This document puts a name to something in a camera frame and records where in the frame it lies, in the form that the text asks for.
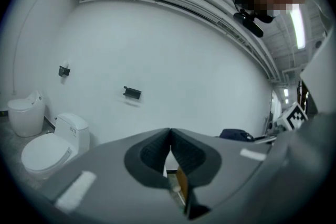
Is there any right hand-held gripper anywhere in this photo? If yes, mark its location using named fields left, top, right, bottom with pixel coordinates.
left=252, top=101, right=309, bottom=145

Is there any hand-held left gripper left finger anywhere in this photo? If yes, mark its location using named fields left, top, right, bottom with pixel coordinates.
left=41, top=127, right=190, bottom=224

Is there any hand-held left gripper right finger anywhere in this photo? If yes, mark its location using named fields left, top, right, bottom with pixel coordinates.
left=170, top=127, right=278, bottom=224

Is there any dark blue cloth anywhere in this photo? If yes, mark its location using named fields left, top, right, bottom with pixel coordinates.
left=219, top=128, right=255, bottom=142

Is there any white toilet with tank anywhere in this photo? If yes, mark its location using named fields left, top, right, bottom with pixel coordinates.
left=20, top=112, right=90, bottom=180

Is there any large printed cardboard box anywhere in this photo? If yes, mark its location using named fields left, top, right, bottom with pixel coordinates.
left=176, top=164, right=189, bottom=207

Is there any dark wooden rack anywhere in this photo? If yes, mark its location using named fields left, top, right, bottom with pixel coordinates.
left=296, top=81, right=316, bottom=113

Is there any long ceiling strip light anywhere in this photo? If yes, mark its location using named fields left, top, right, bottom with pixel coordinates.
left=289, top=4, right=306, bottom=50

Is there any black wall shelf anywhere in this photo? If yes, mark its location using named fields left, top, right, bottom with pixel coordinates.
left=122, top=85, right=143, bottom=100

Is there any black head-worn camera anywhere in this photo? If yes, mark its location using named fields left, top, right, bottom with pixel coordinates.
left=233, top=8, right=264, bottom=38

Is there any black wall paper holder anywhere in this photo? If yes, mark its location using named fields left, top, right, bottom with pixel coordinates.
left=58, top=65, right=71, bottom=78

